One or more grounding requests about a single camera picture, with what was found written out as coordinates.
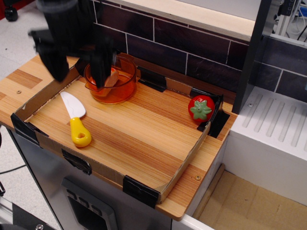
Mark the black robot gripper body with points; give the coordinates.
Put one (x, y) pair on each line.
(71, 32)

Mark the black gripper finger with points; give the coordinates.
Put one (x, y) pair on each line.
(101, 67)
(56, 63)

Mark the salmon sushi toy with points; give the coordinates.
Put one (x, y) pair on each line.
(112, 79)

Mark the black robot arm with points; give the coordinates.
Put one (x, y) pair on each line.
(60, 4)

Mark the orange transparent plastic pot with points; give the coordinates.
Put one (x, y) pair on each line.
(124, 87)

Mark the cardboard fence with black tape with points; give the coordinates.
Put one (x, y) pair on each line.
(148, 146)

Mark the black caster wheel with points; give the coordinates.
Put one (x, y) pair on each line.
(11, 14)

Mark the red toy tomato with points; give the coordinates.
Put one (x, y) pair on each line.
(201, 108)

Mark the grey toy oven front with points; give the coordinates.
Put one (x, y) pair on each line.
(81, 201)

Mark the white toy sink unit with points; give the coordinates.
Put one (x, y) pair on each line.
(267, 144)

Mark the yellow handled toy knife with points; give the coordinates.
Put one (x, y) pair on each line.
(80, 135)

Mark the dark grey cabinet post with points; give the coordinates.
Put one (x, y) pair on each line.
(262, 30)

